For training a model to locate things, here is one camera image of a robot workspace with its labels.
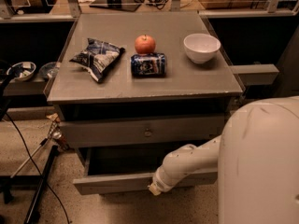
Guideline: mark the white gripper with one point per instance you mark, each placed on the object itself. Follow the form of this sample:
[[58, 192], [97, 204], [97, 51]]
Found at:
[[161, 181]]

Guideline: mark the grey drawer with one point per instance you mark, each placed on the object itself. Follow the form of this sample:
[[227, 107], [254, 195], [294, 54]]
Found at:
[[116, 132], [131, 167]]

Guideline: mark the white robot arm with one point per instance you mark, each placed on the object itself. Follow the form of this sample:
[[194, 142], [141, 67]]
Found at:
[[257, 156]]

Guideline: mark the grey top drawer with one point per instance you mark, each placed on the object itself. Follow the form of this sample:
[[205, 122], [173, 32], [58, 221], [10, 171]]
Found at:
[[116, 132]]

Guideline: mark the grey wooden drawer cabinet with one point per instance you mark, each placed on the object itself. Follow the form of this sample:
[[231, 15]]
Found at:
[[187, 89]]

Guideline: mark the white stick with metal cap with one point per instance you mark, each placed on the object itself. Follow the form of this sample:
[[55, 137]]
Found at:
[[30, 160]]

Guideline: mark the blue white chip bag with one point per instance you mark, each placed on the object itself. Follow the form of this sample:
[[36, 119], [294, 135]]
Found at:
[[98, 57]]

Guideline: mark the red apple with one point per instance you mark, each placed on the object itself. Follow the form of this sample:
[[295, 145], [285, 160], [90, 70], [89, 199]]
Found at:
[[145, 44]]

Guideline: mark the black metal floor stand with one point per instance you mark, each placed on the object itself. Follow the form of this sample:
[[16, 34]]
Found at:
[[37, 183]]

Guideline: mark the white ceramic bowl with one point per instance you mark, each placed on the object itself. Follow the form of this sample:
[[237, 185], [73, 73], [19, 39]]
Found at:
[[201, 48]]

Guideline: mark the clear glass bowl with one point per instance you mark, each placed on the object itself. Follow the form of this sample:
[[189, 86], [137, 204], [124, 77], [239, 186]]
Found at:
[[49, 70]]

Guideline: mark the bowl with blue contents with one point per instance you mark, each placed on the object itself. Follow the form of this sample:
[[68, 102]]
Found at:
[[22, 71]]

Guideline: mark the black monitor stand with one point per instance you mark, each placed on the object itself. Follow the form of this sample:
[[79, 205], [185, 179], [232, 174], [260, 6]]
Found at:
[[120, 5]]

